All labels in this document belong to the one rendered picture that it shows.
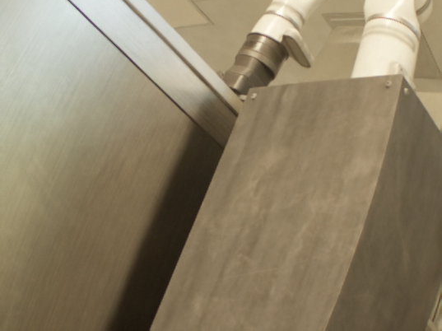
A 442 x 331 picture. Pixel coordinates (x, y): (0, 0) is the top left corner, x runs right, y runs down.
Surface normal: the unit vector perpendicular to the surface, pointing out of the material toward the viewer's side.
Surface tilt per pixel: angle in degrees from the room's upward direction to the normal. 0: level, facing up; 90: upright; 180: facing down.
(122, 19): 90
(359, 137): 90
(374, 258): 90
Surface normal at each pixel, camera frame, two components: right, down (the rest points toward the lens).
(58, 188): 0.77, 0.04
